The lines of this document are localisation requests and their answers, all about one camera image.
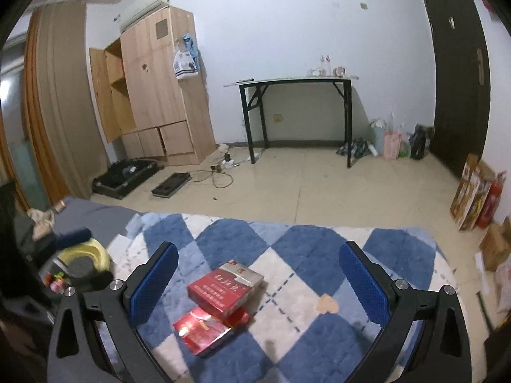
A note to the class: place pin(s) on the colourful printed cartons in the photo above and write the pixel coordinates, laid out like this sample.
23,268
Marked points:
469,195

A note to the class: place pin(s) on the brown cardboard box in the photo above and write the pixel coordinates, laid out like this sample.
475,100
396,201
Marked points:
497,245

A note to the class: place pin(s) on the yellow plastic basin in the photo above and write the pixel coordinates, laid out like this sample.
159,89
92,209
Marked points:
99,253

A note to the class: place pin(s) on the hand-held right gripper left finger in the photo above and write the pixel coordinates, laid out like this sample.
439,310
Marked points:
155,283

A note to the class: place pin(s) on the blue hanging cloth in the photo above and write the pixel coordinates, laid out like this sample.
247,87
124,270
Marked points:
191,46

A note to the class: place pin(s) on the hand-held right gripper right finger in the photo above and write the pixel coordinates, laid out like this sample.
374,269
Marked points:
361,283

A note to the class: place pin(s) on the black bag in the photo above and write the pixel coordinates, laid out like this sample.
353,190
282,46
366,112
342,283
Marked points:
421,143

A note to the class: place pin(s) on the red fire extinguisher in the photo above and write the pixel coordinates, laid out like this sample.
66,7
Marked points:
491,199

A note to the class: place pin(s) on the grey bed sheet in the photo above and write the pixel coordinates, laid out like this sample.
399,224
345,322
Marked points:
99,213

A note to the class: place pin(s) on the small jar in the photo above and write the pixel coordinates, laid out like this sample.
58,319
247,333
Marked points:
339,72

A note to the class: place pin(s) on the red and silver cigarette box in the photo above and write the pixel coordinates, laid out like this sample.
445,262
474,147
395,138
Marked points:
223,287

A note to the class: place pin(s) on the pink bag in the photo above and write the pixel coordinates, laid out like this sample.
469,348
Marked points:
392,145

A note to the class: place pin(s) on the black folding table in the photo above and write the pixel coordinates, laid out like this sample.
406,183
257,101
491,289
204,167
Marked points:
295,80

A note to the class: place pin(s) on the clear bottle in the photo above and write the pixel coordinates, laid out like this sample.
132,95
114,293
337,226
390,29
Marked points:
325,66

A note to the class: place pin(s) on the dark door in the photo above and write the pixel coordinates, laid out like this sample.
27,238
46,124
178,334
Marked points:
459,72

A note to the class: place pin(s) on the small copper can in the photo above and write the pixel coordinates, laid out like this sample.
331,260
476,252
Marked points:
61,206

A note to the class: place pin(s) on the beige cloth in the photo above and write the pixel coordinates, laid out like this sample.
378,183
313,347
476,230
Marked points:
40,223

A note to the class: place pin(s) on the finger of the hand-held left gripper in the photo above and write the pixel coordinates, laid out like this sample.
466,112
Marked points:
76,236

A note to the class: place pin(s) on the black open case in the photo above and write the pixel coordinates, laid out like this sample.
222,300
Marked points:
123,177

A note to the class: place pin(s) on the black flat tray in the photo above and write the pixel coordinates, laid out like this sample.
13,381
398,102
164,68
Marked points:
171,185

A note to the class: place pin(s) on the shiny holographic red cigarette box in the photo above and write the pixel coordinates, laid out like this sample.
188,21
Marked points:
199,331

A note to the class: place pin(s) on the white air conditioner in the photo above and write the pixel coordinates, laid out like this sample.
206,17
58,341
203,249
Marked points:
143,8

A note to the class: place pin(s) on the wooden wardrobe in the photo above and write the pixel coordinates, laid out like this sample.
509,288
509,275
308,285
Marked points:
159,87

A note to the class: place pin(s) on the beige curtain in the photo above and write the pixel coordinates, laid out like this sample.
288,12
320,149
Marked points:
60,107

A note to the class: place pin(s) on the wall socket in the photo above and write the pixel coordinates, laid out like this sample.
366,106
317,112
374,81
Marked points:
278,118

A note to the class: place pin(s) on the white printed plastic bag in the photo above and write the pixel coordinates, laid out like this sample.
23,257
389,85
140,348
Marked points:
185,66

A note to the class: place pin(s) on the blue white checked blanket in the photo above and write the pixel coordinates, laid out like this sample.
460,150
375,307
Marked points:
299,247

